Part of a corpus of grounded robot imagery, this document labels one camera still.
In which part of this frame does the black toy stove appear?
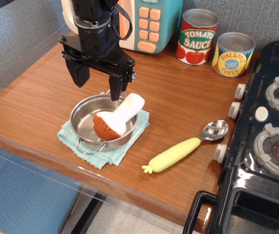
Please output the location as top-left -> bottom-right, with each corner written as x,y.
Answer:
183,41 -> 279,234

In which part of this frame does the light blue cloth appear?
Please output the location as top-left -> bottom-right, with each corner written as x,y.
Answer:
57,109 -> 149,169

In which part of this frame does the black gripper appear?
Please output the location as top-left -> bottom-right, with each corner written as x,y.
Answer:
59,25 -> 136,101

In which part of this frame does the black braided cable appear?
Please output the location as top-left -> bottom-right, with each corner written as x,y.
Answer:
110,3 -> 133,41

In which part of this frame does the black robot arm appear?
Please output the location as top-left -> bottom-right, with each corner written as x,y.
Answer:
59,0 -> 136,101

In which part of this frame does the spoon with yellow-green handle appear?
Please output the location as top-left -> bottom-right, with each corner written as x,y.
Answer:
142,120 -> 229,174

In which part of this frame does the stainless steel pot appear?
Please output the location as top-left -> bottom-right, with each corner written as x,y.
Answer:
69,93 -> 145,155

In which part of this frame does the pineapple slices can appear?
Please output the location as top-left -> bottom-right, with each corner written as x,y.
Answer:
212,32 -> 256,78

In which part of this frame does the tomato sauce can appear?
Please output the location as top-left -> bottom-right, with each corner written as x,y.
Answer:
176,8 -> 219,65

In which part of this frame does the toy microwave teal and cream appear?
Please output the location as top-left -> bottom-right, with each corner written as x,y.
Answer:
61,0 -> 182,54

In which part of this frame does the plush mushroom toy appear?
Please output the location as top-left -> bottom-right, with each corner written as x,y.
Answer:
93,93 -> 145,141

